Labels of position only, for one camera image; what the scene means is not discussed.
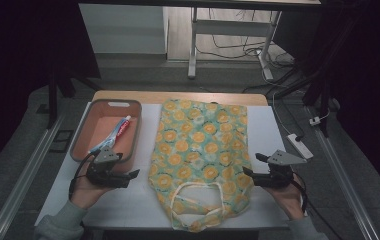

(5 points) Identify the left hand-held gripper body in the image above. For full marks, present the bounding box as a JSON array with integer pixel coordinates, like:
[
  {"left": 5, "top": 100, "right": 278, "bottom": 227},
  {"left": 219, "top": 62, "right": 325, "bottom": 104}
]
[{"left": 85, "top": 145, "right": 132, "bottom": 189}]

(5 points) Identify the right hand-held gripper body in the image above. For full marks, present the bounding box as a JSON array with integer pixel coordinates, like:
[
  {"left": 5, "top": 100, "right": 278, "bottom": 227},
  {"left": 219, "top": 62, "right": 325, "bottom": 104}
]
[{"left": 252, "top": 149, "right": 308, "bottom": 190}]

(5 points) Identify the toothpaste tube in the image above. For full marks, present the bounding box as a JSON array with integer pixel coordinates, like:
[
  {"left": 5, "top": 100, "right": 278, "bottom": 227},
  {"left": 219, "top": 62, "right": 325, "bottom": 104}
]
[{"left": 87, "top": 114, "right": 133, "bottom": 156}]

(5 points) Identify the pink plastic basket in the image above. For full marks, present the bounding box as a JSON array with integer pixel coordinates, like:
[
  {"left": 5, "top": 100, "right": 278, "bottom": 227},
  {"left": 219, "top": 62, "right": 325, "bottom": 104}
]
[{"left": 69, "top": 98, "right": 143, "bottom": 173}]

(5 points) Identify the orange print fabric tote bag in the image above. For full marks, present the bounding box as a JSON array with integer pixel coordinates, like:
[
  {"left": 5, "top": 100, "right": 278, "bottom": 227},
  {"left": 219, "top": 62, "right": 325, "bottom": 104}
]
[{"left": 147, "top": 97, "right": 256, "bottom": 234}]

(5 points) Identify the person's left hand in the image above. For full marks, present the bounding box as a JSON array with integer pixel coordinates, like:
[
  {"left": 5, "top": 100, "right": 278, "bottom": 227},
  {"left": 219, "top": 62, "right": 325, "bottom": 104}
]
[{"left": 69, "top": 162, "right": 113, "bottom": 210}]

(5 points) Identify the person's right hand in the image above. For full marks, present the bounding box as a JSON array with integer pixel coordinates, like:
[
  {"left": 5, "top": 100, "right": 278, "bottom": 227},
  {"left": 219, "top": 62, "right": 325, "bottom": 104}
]
[{"left": 261, "top": 174, "right": 308, "bottom": 222}]

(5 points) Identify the white table mat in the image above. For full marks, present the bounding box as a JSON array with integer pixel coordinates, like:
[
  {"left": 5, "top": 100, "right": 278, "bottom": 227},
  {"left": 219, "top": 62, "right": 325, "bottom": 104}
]
[{"left": 33, "top": 102, "right": 312, "bottom": 232}]

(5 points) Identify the white power strip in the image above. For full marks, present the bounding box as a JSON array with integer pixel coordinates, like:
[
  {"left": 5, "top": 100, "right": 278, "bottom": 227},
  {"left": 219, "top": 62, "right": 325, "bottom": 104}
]
[{"left": 286, "top": 132, "right": 315, "bottom": 161}]

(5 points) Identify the black metal stand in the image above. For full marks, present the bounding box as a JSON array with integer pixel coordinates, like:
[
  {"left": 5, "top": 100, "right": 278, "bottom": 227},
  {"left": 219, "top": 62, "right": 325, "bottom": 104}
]
[
  {"left": 45, "top": 64, "right": 105, "bottom": 130},
  {"left": 272, "top": 64, "right": 339, "bottom": 138}
]

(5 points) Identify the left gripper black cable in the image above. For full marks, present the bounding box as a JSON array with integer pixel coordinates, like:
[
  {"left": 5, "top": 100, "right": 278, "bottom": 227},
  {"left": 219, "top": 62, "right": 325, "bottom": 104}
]
[{"left": 68, "top": 151, "right": 96, "bottom": 201}]

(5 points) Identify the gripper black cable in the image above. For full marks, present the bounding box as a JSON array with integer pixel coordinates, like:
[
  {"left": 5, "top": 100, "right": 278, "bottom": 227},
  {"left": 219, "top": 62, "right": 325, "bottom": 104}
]
[
  {"left": 290, "top": 171, "right": 310, "bottom": 215},
  {"left": 68, "top": 151, "right": 96, "bottom": 201}
]

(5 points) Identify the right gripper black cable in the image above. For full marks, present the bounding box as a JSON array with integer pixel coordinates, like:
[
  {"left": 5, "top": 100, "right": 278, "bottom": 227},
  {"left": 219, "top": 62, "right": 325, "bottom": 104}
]
[{"left": 290, "top": 171, "right": 310, "bottom": 215}]

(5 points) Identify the aluminium floor rail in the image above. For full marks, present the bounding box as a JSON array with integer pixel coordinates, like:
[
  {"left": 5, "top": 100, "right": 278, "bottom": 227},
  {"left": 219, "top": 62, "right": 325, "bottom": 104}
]
[
  {"left": 305, "top": 105, "right": 380, "bottom": 240},
  {"left": 0, "top": 112, "right": 66, "bottom": 240}
]

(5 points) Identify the tangle of black floor cables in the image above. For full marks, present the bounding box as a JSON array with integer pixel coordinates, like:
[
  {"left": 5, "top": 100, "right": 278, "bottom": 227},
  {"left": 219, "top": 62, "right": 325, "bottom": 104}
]
[{"left": 195, "top": 9, "right": 296, "bottom": 69}]

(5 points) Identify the white metal desk frame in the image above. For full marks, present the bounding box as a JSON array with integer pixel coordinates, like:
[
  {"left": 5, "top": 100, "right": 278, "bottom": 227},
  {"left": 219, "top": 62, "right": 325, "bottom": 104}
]
[{"left": 187, "top": 6, "right": 283, "bottom": 81}]

